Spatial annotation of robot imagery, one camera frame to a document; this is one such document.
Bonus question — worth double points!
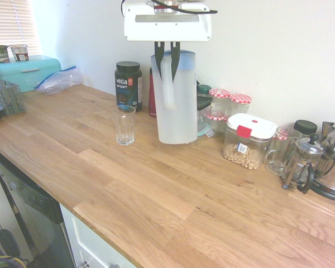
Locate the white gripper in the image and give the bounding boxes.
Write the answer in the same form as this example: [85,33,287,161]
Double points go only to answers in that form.
[123,0,213,82]

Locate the translucent white water pitcher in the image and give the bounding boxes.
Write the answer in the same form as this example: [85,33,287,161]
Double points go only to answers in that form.
[150,49,199,145]

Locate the red water bottle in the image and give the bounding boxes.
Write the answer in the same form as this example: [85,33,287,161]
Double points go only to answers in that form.
[148,66,157,118]

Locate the green lid jar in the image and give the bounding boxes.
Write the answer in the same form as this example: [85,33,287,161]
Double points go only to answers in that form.
[197,84,212,97]

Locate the black Vega protein tub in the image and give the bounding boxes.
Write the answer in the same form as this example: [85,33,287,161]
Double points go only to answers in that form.
[114,61,143,113]

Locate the black lid glass container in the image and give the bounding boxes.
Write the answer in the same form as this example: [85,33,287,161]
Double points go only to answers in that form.
[197,94,213,126]

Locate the small red gingham lid jar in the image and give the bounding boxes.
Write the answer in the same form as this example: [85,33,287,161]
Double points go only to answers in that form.
[206,111,228,135]

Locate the clear faceted drinking glass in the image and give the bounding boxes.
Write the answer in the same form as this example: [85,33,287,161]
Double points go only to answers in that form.
[111,105,136,146]

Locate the clear zip plastic bag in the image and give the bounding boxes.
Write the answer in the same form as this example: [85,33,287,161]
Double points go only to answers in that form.
[33,65,84,95]

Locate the white lid cereal container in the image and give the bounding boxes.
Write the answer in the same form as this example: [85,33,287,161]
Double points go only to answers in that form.
[222,113,279,170]

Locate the teal bread box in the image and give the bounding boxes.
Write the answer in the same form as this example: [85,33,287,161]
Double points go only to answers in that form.
[0,55,63,93]

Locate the brown white food cup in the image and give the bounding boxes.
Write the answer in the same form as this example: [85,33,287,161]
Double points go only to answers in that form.
[10,44,29,61]

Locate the clear glass mug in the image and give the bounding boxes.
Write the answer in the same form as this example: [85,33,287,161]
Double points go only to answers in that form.
[264,126,303,176]

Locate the black lid jar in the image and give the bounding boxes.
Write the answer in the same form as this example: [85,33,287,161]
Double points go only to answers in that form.
[293,119,318,137]

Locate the grey cutlery basket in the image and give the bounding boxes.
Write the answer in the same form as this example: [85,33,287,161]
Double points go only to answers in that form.
[0,74,27,117]

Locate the white window blinds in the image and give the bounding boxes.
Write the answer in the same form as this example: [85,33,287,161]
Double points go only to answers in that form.
[0,0,42,55]

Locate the chrome glass french press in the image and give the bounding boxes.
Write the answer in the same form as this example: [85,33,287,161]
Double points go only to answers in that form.
[281,133,324,195]

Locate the black dishwasher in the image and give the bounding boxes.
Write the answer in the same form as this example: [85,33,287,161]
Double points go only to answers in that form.
[0,145,75,268]

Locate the white cabinet drawer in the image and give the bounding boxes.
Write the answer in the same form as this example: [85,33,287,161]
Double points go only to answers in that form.
[60,203,137,268]

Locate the black bag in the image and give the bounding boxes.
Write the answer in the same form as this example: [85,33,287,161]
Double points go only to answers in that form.
[0,229,30,268]

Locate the long black robot cable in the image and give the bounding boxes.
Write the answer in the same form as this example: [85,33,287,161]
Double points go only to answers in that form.
[153,0,218,15]

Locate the silver drawer handle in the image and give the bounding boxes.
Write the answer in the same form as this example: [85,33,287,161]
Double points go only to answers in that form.
[80,260,121,268]

